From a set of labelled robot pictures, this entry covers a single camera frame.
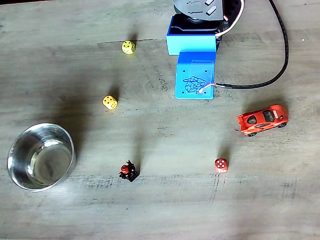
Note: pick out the black red lego figure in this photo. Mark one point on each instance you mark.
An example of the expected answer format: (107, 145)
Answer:
(127, 171)

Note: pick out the steel bowl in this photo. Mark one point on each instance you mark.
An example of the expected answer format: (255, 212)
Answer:
(40, 160)

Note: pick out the yellow die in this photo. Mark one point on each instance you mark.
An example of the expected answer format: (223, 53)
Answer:
(109, 102)
(128, 47)

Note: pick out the red toy car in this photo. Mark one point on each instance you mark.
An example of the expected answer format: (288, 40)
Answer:
(262, 121)

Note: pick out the red die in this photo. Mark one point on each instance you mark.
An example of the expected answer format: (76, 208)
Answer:
(221, 165)

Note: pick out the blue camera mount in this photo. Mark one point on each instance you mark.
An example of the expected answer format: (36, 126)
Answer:
(195, 72)

